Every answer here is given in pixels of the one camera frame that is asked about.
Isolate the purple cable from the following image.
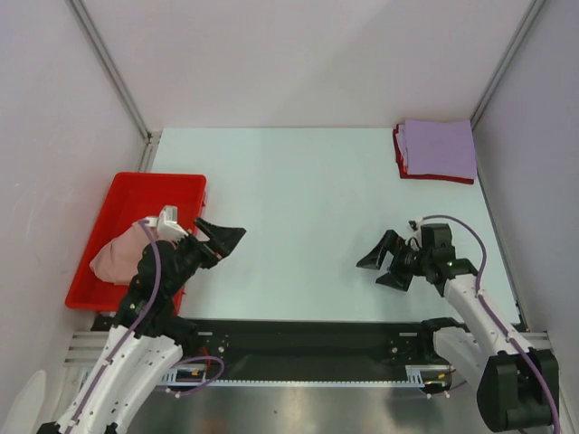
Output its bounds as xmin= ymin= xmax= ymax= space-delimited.
xmin=420 ymin=215 xmax=562 ymax=434
xmin=67 ymin=220 xmax=226 ymax=421

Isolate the folded orange t shirt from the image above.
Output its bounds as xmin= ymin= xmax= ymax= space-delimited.
xmin=394 ymin=124 xmax=407 ymax=176

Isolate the aluminium frame rail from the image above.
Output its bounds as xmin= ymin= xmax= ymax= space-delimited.
xmin=63 ymin=331 xmax=109 ymax=367

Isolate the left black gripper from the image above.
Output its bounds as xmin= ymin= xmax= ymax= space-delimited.
xmin=166 ymin=216 xmax=245 ymax=296

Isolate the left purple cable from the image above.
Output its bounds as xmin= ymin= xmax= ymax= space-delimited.
xmin=67 ymin=220 xmax=226 ymax=421

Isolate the folded red t shirt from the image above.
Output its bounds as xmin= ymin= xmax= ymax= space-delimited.
xmin=392 ymin=126 xmax=474 ymax=185

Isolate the white cable duct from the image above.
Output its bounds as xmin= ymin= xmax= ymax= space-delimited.
xmin=157 ymin=365 xmax=454 ymax=394

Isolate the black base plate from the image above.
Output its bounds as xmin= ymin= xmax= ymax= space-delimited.
xmin=90 ymin=316 xmax=528 ymax=382

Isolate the folded lilac t shirt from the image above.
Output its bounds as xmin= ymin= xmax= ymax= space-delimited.
xmin=403 ymin=119 xmax=477 ymax=181

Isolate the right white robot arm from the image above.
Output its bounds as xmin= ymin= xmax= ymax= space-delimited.
xmin=356 ymin=215 xmax=562 ymax=433

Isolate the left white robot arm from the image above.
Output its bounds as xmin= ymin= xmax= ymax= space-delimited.
xmin=38 ymin=215 xmax=246 ymax=433

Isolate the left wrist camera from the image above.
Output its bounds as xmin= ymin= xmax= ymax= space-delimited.
xmin=145 ymin=205 xmax=189 ymax=242

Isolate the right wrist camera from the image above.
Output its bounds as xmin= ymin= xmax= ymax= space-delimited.
xmin=408 ymin=221 xmax=452 ymax=249

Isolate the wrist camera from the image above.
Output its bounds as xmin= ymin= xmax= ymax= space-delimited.
xmin=145 ymin=205 xmax=189 ymax=242
xmin=408 ymin=221 xmax=452 ymax=249

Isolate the pink t shirt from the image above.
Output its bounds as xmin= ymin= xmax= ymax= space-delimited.
xmin=90 ymin=222 xmax=161 ymax=285

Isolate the red plastic bin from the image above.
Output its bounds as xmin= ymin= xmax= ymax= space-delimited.
xmin=65 ymin=172 xmax=206 ymax=312

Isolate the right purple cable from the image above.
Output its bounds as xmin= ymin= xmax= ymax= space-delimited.
xmin=420 ymin=215 xmax=562 ymax=434

